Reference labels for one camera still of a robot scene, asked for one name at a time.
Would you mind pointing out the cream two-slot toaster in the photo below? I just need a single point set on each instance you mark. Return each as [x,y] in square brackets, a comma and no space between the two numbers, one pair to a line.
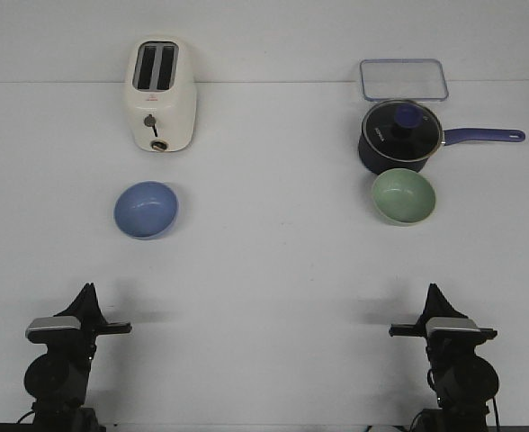
[160,95]

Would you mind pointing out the glass pot lid blue knob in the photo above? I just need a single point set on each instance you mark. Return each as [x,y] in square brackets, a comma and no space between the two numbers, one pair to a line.
[401,119]

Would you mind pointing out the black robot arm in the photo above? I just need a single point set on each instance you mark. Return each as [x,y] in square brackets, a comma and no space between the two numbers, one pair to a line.
[58,379]
[462,381]

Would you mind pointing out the green bowl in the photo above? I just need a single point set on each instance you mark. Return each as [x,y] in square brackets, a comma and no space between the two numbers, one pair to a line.
[403,197]

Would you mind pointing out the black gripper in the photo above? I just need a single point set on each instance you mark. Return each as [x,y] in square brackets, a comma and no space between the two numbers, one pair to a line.
[436,305]
[95,324]

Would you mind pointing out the clear plastic container lid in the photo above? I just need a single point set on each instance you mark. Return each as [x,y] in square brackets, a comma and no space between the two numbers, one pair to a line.
[419,79]

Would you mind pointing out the blue bowl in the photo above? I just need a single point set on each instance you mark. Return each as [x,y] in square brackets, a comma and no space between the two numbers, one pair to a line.
[146,210]

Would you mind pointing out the dark blue saucepan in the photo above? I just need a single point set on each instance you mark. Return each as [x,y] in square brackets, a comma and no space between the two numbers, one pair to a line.
[413,153]

